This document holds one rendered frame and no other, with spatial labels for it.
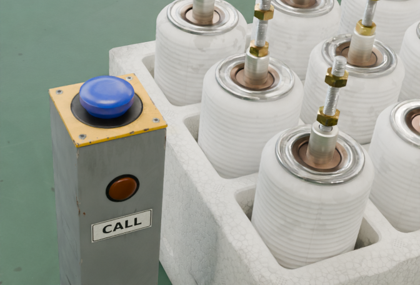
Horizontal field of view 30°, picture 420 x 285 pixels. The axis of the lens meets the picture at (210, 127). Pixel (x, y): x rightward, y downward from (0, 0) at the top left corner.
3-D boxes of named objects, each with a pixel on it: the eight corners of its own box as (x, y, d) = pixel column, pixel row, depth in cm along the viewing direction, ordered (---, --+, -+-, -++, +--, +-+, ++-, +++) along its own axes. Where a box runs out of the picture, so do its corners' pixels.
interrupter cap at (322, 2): (292, -21, 91) (292, -27, 90) (346, 4, 87) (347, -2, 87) (251, 0, 86) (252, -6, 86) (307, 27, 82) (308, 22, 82)
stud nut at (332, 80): (343, 74, 62) (345, 65, 61) (351, 86, 61) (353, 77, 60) (320, 76, 61) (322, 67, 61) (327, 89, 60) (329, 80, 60)
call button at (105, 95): (141, 121, 58) (142, 99, 57) (89, 132, 56) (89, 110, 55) (122, 90, 61) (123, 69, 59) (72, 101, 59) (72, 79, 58)
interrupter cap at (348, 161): (369, 192, 63) (370, 185, 63) (275, 185, 63) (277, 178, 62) (358, 133, 69) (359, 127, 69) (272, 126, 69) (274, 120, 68)
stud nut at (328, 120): (334, 112, 64) (336, 104, 64) (342, 125, 63) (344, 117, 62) (312, 114, 64) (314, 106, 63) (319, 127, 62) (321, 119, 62)
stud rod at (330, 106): (327, 130, 65) (344, 54, 60) (331, 138, 64) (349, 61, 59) (315, 132, 65) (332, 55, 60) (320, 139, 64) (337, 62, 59)
